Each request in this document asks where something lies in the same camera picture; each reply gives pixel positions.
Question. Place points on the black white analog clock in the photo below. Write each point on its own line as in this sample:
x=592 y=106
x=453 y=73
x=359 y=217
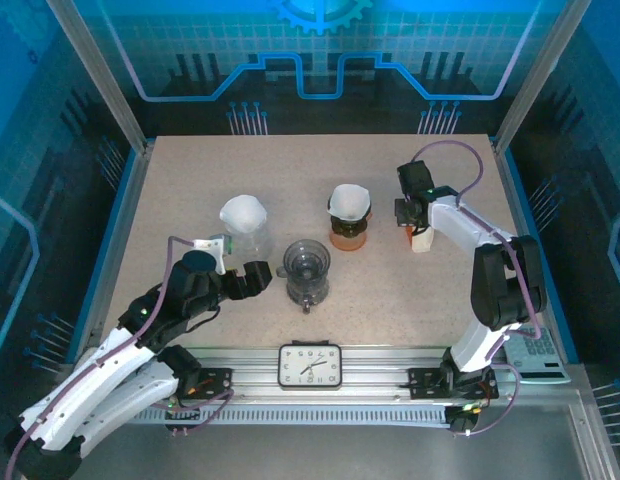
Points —
x=310 y=367

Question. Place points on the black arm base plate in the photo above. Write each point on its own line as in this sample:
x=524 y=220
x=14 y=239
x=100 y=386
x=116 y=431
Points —
x=425 y=382
x=215 y=382

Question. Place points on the grey glass server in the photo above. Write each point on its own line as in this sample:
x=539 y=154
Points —
x=310 y=295

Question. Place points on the white paper coffee filter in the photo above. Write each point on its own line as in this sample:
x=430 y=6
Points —
x=347 y=200
x=242 y=212

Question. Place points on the aluminium frame post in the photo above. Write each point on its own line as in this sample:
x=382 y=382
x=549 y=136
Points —
x=110 y=85
x=531 y=85

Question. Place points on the grey desk calculator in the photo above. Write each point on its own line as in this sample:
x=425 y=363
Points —
x=540 y=360

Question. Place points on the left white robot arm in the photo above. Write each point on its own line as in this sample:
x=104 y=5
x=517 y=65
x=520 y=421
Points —
x=90 y=390

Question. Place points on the grey glass dripper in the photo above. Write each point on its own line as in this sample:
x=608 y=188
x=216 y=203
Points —
x=300 y=260

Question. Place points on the clear glass dripper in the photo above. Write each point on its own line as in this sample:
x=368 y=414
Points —
x=245 y=233

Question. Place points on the blue table edge strip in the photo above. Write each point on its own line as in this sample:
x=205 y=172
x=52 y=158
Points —
x=104 y=250
x=536 y=250

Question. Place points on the orange white filter pack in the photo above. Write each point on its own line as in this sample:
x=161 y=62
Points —
x=422 y=242

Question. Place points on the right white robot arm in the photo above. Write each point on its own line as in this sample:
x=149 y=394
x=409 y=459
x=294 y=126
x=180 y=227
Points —
x=505 y=285

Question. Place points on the aluminium mounting rail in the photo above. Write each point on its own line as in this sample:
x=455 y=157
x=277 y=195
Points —
x=380 y=360

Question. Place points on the green glass dripper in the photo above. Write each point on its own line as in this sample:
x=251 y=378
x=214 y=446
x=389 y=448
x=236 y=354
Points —
x=347 y=229

